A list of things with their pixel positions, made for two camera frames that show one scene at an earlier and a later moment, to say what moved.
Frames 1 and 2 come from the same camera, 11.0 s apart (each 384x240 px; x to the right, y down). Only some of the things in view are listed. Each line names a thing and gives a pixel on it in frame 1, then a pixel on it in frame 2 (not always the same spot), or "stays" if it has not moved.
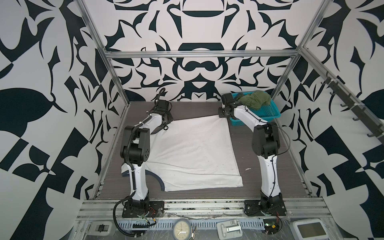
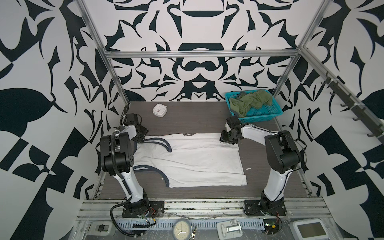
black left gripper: (171, 118) to (139, 140)
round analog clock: (181, 229) stays
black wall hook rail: (361, 113) stays
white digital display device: (309, 229) stays
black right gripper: (221, 114) to (223, 137)
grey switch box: (99, 228) stays
